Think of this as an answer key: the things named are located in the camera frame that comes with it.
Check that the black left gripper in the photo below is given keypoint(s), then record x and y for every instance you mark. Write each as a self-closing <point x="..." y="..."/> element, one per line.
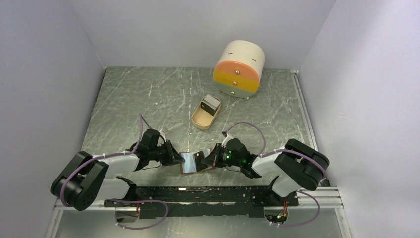
<point x="173" y="156"/>

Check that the beige oval card tray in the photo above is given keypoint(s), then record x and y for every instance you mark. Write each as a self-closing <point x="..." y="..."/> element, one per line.
<point x="202" y="119"/>

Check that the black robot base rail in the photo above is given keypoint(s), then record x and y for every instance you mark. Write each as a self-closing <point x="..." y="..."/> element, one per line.
<point x="211" y="201"/>

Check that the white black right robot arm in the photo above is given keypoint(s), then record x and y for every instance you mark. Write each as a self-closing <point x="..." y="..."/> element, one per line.
<point x="296" y="164"/>

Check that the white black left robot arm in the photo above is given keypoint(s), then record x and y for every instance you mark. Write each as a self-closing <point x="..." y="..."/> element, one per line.
<point x="88" y="178"/>

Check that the round mini drawer cabinet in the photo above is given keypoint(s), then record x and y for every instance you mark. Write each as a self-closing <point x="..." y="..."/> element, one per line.
<point x="239" y="69"/>

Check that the stack of credit cards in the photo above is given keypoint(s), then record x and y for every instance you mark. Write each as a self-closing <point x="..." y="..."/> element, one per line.
<point x="210" y="104"/>

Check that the aluminium frame rail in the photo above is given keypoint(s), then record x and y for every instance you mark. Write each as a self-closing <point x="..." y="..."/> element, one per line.
<point x="340" y="213"/>

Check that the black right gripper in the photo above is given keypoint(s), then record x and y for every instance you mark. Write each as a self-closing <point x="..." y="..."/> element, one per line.
<point x="214" y="156"/>

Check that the brown leather card holder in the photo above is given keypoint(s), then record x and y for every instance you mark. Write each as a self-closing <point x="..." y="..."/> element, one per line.
<point x="192" y="163"/>

